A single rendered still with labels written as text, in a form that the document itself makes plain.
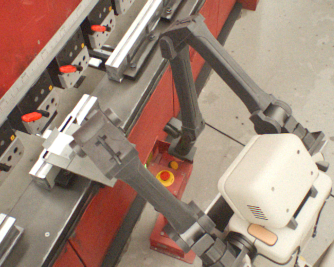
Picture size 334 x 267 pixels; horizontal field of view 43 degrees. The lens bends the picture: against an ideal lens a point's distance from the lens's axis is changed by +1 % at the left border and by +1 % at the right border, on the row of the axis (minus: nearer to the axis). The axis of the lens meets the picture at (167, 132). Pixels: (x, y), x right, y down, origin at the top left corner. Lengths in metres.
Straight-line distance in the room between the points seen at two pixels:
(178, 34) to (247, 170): 0.43
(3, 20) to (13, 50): 0.09
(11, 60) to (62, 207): 0.61
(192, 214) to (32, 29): 0.65
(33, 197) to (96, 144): 0.84
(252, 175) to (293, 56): 2.31
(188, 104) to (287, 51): 1.98
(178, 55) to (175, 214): 0.51
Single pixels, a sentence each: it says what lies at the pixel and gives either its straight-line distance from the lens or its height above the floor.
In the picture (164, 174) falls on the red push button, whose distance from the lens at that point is 1.63.
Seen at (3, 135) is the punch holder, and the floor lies 1.30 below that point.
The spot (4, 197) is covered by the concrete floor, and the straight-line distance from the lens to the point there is 2.70.
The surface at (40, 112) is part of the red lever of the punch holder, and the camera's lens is 1.30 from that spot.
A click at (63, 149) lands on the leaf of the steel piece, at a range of 1.52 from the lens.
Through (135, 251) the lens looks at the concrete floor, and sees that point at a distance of 2.38.
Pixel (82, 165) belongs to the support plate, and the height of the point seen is 1.00.
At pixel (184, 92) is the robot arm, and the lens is 1.35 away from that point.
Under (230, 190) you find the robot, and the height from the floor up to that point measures 1.33.
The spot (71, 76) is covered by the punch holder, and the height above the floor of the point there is 1.22.
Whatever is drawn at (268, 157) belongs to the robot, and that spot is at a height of 1.38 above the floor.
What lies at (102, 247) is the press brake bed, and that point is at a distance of 2.00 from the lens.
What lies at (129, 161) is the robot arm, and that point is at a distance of 0.78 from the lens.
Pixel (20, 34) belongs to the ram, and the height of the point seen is 1.50.
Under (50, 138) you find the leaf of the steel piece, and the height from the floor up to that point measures 1.02.
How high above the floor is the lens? 2.24
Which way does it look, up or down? 55 degrees down
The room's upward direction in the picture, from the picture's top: 4 degrees counter-clockwise
